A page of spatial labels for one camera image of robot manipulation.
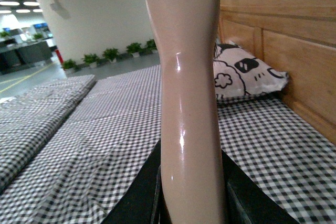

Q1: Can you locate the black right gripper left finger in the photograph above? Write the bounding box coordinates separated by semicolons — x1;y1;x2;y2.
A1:
103;141;161;223

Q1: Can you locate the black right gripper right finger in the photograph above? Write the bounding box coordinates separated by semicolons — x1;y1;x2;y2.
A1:
222;152;297;223

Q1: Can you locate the beige brush handle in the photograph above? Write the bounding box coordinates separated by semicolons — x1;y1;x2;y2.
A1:
146;0;228;223

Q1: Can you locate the black white checkered bedsheet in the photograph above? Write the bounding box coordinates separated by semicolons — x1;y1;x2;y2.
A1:
1;66;335;223

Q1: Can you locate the white black patterned pillow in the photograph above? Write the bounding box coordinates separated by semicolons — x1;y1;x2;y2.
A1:
213;44;289;102

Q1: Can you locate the folded checkered blanket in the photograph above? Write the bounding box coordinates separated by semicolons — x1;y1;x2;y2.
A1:
1;74;96;191

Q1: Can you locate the potted green plant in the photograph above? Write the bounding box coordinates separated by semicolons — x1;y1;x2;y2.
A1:
82;54;100;68
62;59;78;74
102;48;119;63

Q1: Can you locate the white round pillar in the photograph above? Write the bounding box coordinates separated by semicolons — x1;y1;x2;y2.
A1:
38;0;153;62

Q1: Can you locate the wooden bed frame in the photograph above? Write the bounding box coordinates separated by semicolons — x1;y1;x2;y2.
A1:
218;0;335;142

